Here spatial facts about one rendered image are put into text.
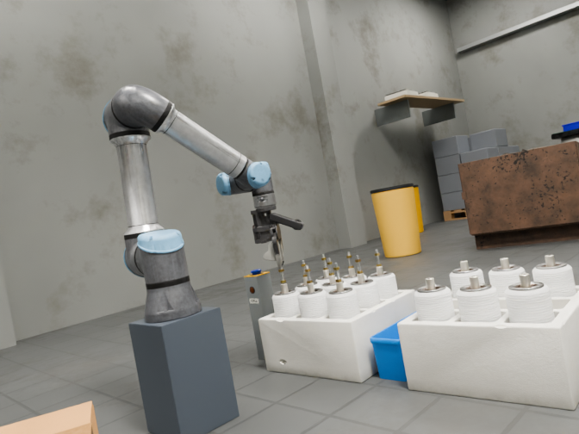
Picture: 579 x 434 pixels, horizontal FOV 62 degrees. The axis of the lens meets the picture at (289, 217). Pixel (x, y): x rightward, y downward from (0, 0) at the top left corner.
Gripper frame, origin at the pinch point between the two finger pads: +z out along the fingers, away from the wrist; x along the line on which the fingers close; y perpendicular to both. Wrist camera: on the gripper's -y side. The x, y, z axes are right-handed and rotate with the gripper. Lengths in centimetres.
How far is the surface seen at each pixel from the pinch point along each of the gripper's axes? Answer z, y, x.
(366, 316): 17.7, -25.5, 17.2
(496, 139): -65, -226, -537
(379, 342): 23.9, -28.0, 23.8
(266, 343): 25.1, 9.4, 3.6
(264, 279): 5.7, 9.5, -11.4
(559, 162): -18, -160, -177
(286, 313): 15.7, 0.6, 4.8
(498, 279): 12, -63, 20
